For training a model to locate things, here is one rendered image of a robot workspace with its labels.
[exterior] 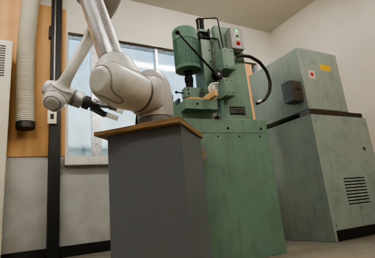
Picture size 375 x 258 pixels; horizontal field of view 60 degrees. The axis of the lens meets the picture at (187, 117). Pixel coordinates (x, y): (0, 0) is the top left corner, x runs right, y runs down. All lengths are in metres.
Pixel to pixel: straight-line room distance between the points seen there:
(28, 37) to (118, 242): 2.45
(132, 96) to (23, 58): 2.13
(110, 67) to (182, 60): 1.06
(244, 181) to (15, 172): 1.98
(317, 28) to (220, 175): 3.05
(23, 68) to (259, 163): 2.19
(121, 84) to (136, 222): 0.49
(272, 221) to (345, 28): 2.81
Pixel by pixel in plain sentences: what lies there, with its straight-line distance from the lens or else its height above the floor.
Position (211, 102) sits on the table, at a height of 0.88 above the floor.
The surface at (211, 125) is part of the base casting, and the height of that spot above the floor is 0.75.
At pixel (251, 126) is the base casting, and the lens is 2.07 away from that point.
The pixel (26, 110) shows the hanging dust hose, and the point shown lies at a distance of 3.08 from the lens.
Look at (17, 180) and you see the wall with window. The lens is 3.15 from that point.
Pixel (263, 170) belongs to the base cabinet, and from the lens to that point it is 2.06.
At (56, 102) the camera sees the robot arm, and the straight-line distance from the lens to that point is 1.63.
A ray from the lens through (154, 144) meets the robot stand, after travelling 1.22.
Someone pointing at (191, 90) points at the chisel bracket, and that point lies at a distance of 2.16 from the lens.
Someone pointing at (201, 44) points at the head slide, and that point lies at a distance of 2.31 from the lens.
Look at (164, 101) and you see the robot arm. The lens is 1.35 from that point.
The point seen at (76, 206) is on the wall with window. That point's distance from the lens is 3.18.
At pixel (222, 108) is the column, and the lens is 2.16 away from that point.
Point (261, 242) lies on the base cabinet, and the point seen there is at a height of 0.08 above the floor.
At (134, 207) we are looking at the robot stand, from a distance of 1.23.
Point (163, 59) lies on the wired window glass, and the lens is 3.98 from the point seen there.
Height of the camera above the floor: 0.30
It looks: 16 degrees up
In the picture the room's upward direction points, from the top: 6 degrees counter-clockwise
